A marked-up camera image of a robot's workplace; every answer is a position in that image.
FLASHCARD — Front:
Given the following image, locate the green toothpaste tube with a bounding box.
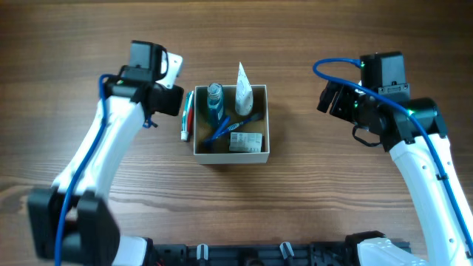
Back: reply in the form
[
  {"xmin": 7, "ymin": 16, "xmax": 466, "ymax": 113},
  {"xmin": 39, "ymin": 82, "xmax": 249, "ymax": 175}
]
[{"xmin": 180, "ymin": 91, "xmax": 194, "ymax": 142}]

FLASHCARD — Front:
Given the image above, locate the blue mouthwash bottle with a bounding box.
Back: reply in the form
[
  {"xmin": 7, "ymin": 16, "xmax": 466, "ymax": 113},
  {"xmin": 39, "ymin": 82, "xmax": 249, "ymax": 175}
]
[{"xmin": 207, "ymin": 83, "xmax": 225, "ymax": 129}]

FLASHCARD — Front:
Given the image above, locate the blue razor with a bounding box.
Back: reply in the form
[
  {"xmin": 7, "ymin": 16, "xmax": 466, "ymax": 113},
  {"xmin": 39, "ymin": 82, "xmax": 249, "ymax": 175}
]
[{"xmin": 204, "ymin": 116, "xmax": 230, "ymax": 145}]

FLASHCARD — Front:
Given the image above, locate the white cream tube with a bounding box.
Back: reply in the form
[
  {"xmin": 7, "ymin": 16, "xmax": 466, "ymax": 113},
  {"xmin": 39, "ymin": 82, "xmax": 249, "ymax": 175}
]
[{"xmin": 235, "ymin": 63, "xmax": 253, "ymax": 116}]

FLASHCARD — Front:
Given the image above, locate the blue white toothbrush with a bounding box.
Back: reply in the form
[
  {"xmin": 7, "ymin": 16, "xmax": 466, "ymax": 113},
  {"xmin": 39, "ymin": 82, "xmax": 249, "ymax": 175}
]
[{"xmin": 218, "ymin": 112, "xmax": 263, "ymax": 138}]

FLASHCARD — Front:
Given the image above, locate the white green soap box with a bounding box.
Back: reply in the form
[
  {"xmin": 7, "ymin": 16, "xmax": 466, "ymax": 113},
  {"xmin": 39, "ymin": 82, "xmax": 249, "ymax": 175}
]
[{"xmin": 229, "ymin": 132, "xmax": 262, "ymax": 153}]

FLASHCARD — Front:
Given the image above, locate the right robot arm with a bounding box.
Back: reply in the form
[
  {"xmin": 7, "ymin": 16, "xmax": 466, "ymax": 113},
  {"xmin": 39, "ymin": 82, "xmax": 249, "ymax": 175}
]
[{"xmin": 313, "ymin": 52, "xmax": 472, "ymax": 265}]

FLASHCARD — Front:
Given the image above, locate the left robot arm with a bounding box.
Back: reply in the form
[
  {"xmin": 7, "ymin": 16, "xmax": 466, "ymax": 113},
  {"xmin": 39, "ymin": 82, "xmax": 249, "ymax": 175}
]
[{"xmin": 27, "ymin": 41, "xmax": 184, "ymax": 265}]

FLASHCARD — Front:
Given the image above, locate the white cardboard open box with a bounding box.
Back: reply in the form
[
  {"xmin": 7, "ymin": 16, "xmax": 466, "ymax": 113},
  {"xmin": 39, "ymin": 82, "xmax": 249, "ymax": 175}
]
[{"xmin": 193, "ymin": 85, "xmax": 270, "ymax": 165}]

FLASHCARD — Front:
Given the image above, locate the left blue cable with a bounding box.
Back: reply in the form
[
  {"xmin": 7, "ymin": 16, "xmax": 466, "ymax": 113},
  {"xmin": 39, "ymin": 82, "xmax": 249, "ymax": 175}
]
[{"xmin": 54, "ymin": 73, "xmax": 158, "ymax": 266}]

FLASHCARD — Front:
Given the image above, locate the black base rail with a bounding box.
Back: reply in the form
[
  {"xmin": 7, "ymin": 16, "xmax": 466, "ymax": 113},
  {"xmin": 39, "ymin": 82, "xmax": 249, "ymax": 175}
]
[{"xmin": 154, "ymin": 242, "xmax": 358, "ymax": 266}]

